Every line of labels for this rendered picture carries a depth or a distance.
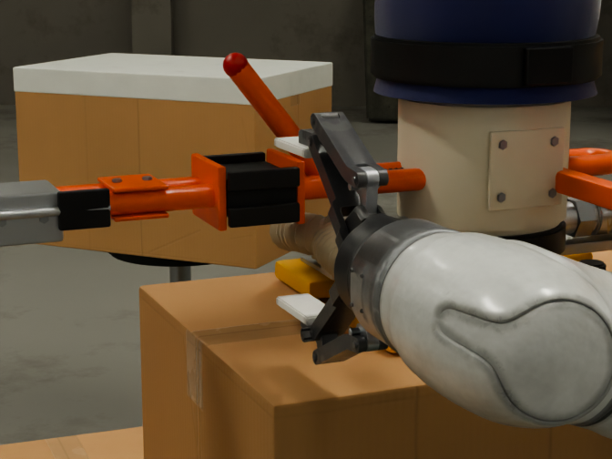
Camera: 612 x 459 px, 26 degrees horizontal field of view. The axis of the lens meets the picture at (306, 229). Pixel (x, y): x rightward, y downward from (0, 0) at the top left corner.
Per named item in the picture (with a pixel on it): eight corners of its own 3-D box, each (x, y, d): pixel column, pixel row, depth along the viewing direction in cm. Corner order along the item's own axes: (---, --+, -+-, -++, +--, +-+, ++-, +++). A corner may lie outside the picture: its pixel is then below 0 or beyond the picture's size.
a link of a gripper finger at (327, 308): (388, 260, 99) (392, 276, 98) (343, 326, 108) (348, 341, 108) (340, 264, 98) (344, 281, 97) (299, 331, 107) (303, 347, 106)
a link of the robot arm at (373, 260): (376, 372, 87) (341, 348, 92) (498, 356, 90) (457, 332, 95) (377, 237, 85) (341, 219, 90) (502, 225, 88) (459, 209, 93)
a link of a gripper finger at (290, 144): (304, 158, 104) (304, 148, 103) (273, 146, 110) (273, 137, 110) (340, 156, 105) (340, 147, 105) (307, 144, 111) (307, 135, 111)
